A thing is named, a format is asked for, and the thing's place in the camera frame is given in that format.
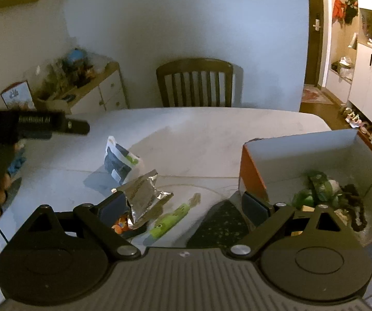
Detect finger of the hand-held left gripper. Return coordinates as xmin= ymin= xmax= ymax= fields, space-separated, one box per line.
xmin=65 ymin=119 xmax=91 ymax=136

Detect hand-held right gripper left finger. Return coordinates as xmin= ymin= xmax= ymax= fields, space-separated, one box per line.
xmin=27 ymin=190 xmax=142 ymax=260

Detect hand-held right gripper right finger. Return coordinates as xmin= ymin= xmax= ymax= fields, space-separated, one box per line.
xmin=229 ymin=192 xmax=359 ymax=260

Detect silver foil bag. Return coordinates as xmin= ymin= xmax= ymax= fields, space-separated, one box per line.
xmin=111 ymin=169 xmax=174 ymax=231

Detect red and white cardboard box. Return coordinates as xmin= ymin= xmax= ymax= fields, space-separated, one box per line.
xmin=238 ymin=128 xmax=372 ymax=247

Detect small orange toy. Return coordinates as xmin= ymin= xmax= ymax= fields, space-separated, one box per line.
xmin=114 ymin=215 xmax=132 ymax=234

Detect blue plush toy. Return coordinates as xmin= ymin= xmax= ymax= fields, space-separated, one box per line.
xmin=5 ymin=142 xmax=27 ymax=177

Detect open cardboard box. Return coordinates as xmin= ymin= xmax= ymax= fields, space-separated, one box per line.
xmin=33 ymin=93 xmax=74 ymax=115

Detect white and wood sideboard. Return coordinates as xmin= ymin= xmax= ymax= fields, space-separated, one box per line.
xmin=65 ymin=61 xmax=130 ymax=115

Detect blue and white snack pouch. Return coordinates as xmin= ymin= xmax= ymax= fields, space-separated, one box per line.
xmin=104 ymin=135 xmax=142 ymax=182

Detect light green tube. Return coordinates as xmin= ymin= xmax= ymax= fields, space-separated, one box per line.
xmin=148 ymin=202 xmax=192 ymax=239

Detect pile of colourful toys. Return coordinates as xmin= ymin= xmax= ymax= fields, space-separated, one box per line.
xmin=42 ymin=48 xmax=110 ymax=89

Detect green packet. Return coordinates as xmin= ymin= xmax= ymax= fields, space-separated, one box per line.
xmin=292 ymin=171 xmax=336 ymax=208

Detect wooden chair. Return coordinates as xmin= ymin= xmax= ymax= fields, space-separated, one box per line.
xmin=156 ymin=58 xmax=236 ymax=108

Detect patterned floor rug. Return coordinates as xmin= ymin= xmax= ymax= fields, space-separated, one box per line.
xmin=300 ymin=84 xmax=333 ymax=105

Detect row of shoes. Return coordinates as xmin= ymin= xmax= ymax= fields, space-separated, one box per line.
xmin=339 ymin=103 xmax=372 ymax=150

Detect hanging clothes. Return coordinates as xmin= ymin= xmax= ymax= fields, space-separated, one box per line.
xmin=332 ymin=0 xmax=359 ymax=24

